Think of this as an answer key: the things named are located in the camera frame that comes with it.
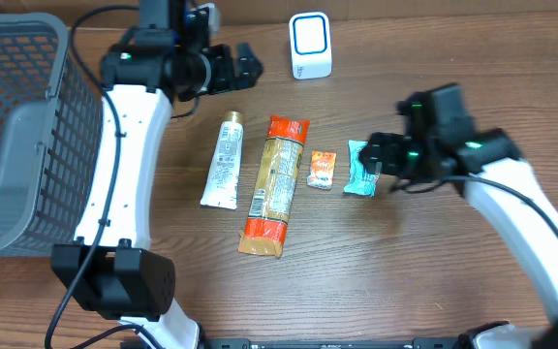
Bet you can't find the green toilet tissue pack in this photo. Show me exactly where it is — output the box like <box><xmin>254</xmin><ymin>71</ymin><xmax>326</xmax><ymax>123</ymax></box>
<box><xmin>343</xmin><ymin>140</ymin><xmax>379</xmax><ymax>197</ymax></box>

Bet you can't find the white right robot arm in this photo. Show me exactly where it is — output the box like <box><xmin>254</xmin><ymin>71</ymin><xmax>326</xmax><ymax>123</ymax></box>
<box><xmin>358</xmin><ymin>83</ymin><xmax>558</xmax><ymax>349</ymax></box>

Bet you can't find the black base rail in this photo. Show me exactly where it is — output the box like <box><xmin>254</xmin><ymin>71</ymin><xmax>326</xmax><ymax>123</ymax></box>
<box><xmin>119</xmin><ymin>322</ymin><xmax>554</xmax><ymax>349</ymax></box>

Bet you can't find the small orange sachet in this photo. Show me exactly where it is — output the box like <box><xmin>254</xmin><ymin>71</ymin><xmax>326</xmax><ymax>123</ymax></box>
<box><xmin>307</xmin><ymin>151</ymin><xmax>336</xmax><ymax>190</ymax></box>

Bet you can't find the orange long snack packet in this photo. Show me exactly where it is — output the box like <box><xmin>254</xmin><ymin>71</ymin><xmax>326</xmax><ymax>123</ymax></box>
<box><xmin>238</xmin><ymin>115</ymin><xmax>310</xmax><ymax>258</ymax></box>

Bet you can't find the grey plastic mesh basket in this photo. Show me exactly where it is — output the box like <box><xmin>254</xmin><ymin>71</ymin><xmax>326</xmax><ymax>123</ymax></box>
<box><xmin>0</xmin><ymin>13</ymin><xmax>103</xmax><ymax>257</ymax></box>

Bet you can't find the white barcode scanner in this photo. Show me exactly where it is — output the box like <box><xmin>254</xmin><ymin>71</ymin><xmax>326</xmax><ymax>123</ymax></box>
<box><xmin>288</xmin><ymin>12</ymin><xmax>332</xmax><ymax>79</ymax></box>

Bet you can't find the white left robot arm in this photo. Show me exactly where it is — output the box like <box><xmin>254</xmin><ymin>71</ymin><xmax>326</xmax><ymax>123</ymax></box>
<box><xmin>51</xmin><ymin>1</ymin><xmax>264</xmax><ymax>349</ymax></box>

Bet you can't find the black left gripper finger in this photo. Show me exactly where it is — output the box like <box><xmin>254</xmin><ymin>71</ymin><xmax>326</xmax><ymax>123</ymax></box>
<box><xmin>236</xmin><ymin>43</ymin><xmax>264</xmax><ymax>74</ymax></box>
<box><xmin>234</xmin><ymin>72</ymin><xmax>260</xmax><ymax>90</ymax></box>

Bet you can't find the white tube with gold cap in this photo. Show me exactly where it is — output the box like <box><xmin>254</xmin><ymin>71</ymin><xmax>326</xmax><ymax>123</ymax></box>
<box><xmin>200</xmin><ymin>111</ymin><xmax>244</xmax><ymax>210</ymax></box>

